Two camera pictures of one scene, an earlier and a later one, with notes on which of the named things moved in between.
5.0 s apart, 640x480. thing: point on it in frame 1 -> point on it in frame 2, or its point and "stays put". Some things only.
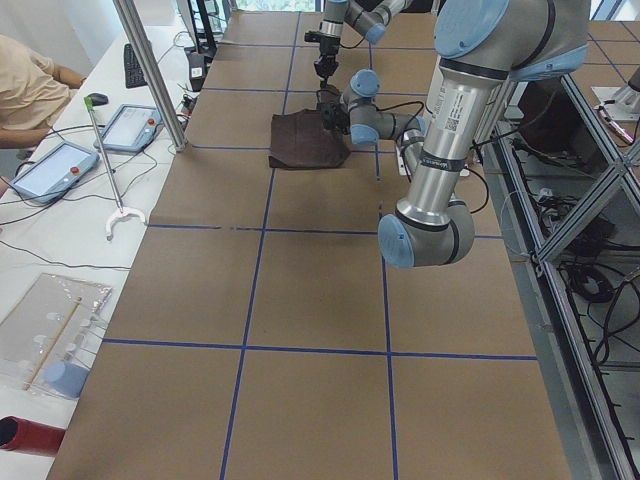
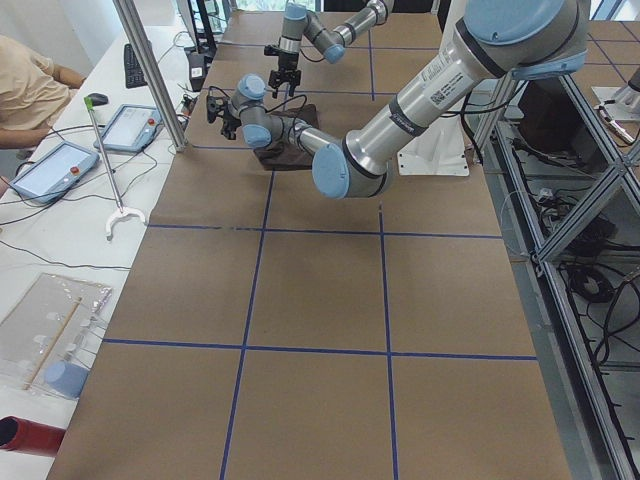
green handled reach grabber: x=121 y=212 stays put
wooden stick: x=40 y=368 stays put
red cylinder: x=22 y=436 stays put
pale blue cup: x=67 y=378 stays put
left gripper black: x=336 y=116 -> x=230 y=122
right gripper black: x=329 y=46 -> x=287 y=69
